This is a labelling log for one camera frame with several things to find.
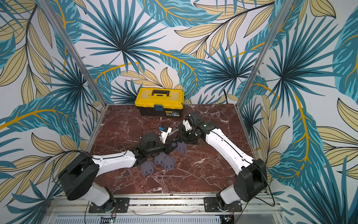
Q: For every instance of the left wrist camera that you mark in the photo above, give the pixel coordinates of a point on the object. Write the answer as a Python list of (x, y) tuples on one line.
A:
[(163, 133)]

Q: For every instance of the left aluminium frame post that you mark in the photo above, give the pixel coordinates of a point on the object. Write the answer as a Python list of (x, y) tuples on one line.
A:
[(55, 21)]

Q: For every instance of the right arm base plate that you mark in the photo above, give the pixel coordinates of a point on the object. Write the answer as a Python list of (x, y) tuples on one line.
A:
[(214, 204)]

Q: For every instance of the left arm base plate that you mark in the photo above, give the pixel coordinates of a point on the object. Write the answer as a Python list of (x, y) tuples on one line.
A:
[(115, 205)]

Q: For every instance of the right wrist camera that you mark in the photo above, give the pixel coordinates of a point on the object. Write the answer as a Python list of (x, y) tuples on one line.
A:
[(187, 125)]

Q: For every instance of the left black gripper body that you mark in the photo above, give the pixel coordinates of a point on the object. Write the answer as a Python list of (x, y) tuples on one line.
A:
[(166, 147)]

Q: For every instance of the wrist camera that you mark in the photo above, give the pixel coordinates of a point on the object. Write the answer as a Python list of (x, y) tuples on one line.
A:
[(187, 125), (163, 133)]

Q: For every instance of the right aluminium frame post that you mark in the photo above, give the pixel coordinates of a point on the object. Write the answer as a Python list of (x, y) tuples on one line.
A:
[(266, 46)]

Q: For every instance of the yellow black toolbox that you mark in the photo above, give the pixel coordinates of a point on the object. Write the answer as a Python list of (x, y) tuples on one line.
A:
[(160, 102)]

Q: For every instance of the aluminium front rail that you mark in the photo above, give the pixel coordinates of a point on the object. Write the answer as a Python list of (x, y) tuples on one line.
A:
[(168, 204)]

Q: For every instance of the aluminium frame post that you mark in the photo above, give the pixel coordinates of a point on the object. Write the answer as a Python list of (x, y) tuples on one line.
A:
[(266, 46), (55, 21)]

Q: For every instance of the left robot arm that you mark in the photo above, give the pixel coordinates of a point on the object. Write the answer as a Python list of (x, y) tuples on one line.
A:
[(77, 179)]

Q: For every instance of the white perforated vent panel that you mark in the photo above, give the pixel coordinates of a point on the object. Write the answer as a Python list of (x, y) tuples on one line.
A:
[(180, 219)]

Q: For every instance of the lavender stand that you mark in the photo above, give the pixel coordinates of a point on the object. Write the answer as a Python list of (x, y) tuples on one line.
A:
[(147, 168), (168, 163), (159, 159), (181, 147)]

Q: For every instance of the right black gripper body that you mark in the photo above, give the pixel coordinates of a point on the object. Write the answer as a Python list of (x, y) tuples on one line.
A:
[(185, 137)]

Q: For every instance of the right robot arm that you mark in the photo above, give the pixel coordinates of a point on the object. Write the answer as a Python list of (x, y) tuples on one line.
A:
[(251, 174)]

